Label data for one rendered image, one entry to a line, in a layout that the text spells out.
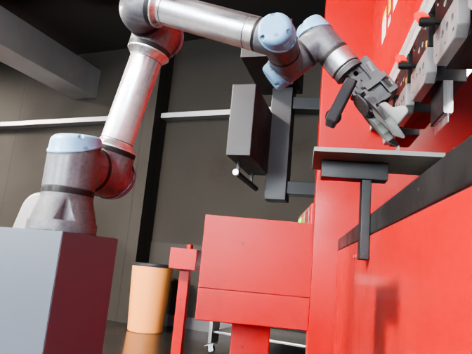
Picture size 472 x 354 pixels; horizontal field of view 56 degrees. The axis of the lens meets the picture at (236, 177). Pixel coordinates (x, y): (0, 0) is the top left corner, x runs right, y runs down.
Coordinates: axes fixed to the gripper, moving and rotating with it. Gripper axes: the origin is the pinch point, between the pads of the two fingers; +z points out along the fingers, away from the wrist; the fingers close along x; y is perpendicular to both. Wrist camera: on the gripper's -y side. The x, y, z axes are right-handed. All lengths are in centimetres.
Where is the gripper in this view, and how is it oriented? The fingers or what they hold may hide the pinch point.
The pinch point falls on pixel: (395, 140)
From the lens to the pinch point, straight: 106.7
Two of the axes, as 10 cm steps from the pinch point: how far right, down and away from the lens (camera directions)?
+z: 5.6, 7.9, -2.4
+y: 8.1, -5.8, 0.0
